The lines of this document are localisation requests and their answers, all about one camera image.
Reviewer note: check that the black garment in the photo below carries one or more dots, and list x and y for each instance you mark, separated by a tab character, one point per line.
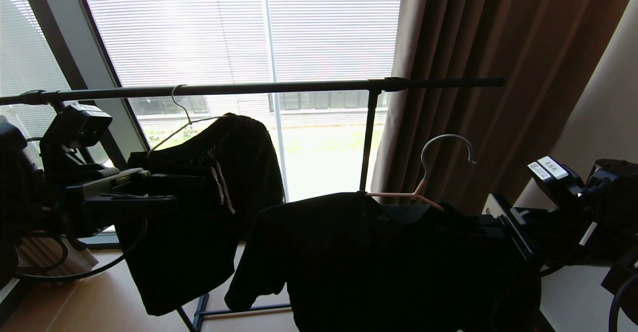
374	262
189	252

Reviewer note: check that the pink clothes hanger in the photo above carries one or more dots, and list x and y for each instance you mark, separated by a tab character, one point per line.
423	172
188	118

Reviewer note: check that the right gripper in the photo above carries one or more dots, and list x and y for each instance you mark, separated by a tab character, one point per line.
538	232

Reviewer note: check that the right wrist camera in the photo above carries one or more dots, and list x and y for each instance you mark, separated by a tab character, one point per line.
553	175

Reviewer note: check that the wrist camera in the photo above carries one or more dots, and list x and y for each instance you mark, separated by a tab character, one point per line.
553	175
79	125

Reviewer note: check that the brown curtain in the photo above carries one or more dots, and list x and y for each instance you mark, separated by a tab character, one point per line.
50	259
473	73

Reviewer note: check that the window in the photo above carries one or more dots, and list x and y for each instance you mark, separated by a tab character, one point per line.
199	33

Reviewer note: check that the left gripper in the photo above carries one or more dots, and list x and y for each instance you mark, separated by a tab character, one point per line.
70	207

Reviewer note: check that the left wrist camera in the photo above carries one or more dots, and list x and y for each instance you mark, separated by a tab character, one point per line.
79	125

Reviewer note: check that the black clothes rack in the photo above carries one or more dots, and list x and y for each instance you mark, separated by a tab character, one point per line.
299	86

